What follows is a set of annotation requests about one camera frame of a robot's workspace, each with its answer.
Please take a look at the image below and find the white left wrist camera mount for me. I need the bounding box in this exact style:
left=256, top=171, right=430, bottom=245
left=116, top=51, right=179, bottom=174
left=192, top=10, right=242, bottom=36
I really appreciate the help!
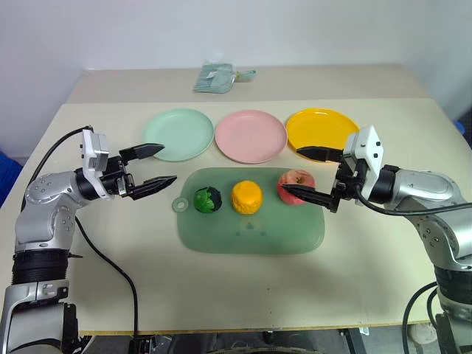
left=79, top=128, right=112, bottom=201

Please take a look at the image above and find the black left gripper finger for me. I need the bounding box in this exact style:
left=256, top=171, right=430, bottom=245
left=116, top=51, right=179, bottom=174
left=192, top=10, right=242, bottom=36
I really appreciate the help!
left=119, top=142, right=166, bottom=162
left=130, top=175, right=178, bottom=201

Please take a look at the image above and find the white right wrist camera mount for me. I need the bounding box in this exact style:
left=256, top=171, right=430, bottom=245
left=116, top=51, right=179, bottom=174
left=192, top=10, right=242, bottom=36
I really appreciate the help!
left=342, top=125, right=385, bottom=204

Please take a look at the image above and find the pink plate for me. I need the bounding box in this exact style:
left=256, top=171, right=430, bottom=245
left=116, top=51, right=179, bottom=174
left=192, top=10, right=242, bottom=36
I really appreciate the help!
left=215, top=109, right=288, bottom=164

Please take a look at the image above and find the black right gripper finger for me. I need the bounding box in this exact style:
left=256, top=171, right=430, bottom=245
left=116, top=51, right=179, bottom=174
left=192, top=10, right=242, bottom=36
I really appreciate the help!
left=296, top=145, right=347, bottom=164
left=282, top=184, right=341, bottom=215

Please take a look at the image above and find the yellow toy fruit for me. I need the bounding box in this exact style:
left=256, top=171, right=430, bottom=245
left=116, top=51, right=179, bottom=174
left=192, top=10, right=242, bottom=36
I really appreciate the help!
left=231, top=180, right=264, bottom=215

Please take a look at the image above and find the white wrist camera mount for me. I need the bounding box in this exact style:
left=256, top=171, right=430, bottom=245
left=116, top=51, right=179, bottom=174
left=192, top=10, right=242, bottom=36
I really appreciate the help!
left=79, top=128, right=112, bottom=201
left=342, top=125, right=385, bottom=204

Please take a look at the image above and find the blue object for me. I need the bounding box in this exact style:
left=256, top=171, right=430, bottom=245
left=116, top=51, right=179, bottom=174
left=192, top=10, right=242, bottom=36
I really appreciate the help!
left=452, top=112, right=472, bottom=153
left=0, top=150, right=27, bottom=208

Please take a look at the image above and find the folded teal cloth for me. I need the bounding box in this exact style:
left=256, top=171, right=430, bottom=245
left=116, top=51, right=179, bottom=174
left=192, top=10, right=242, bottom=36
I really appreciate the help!
left=192, top=61, right=237, bottom=94

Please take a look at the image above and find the red toy apple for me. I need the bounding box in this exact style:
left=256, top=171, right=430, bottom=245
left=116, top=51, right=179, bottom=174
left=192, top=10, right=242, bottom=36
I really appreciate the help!
left=277, top=169, right=316, bottom=205

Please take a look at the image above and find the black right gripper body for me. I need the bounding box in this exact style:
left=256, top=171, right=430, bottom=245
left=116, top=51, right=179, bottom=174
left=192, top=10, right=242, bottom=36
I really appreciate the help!
left=333, top=153, right=365, bottom=203

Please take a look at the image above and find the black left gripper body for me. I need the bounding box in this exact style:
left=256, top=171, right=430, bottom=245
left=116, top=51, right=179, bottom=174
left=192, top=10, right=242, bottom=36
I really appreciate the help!
left=97, top=153, right=136, bottom=200

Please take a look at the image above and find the mint green plate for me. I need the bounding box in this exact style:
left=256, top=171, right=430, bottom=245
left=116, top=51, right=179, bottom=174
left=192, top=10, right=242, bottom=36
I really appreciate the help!
left=142, top=108, right=215, bottom=163

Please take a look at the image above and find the green toy vegetable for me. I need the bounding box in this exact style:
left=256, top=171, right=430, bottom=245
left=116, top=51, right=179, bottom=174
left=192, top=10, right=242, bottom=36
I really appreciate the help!
left=193, top=186, right=223, bottom=214

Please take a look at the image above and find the yellow plate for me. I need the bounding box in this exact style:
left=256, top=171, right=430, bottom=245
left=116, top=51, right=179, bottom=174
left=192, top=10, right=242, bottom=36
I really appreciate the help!
left=285, top=107, right=361, bottom=162

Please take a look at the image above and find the small white object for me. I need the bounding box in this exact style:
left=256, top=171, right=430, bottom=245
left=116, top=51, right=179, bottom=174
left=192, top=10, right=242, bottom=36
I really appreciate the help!
left=410, top=322, right=437, bottom=344

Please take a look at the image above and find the translucent green cutting board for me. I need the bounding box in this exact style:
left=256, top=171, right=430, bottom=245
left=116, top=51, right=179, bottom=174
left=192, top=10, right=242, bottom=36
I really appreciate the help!
left=172, top=167, right=327, bottom=255

